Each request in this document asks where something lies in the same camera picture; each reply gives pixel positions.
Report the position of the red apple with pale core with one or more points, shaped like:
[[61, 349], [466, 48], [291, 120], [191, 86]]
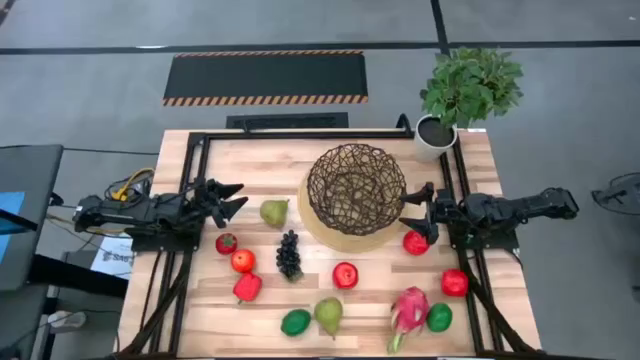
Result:
[[345, 275]]

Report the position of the red bell pepper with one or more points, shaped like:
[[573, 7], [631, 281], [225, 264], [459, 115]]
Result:
[[247, 287]]

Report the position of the red strawberry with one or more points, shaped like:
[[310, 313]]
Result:
[[226, 244]]

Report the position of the black hazard-striped floor mat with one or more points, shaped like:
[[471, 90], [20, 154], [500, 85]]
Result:
[[265, 75]]

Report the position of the green leafy potted plant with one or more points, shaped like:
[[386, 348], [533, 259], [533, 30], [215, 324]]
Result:
[[470, 85]]

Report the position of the pinkish red round fruit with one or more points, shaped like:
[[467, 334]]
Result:
[[416, 245]]

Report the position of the black table clamp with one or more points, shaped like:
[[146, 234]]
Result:
[[404, 122]]

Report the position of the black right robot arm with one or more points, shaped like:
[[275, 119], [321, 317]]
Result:
[[525, 205]]

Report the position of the round woven straw placemat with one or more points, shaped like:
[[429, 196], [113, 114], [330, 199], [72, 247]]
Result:
[[340, 244]]

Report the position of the small green pear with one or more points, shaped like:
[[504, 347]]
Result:
[[273, 214]]

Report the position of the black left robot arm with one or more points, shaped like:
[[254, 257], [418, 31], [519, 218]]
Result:
[[125, 212]]

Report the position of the black chair base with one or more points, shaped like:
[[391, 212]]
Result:
[[620, 195]]

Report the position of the blue display screen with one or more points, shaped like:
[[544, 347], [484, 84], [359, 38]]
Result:
[[10, 205]]

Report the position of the dark green avocado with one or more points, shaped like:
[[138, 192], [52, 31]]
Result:
[[439, 317], [296, 322]]

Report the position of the white printed paper sign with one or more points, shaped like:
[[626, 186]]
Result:
[[115, 257]]

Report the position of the pink dragon fruit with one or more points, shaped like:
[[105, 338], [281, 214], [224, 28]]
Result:
[[410, 312]]

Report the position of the black perforated floor grille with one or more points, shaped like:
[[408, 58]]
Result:
[[287, 120]]

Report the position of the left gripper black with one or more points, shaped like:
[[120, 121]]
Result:
[[202, 202]]

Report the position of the dark purple grape bunch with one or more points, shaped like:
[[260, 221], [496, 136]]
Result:
[[289, 257]]

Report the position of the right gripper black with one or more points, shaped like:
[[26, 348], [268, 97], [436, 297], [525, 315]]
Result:
[[445, 207]]

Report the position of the white plant pot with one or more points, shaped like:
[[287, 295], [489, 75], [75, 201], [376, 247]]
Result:
[[425, 150]]

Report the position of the large green speckled pear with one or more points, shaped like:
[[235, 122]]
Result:
[[328, 315]]

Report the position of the orange-red apple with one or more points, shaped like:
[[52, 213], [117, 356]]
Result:
[[243, 261]]

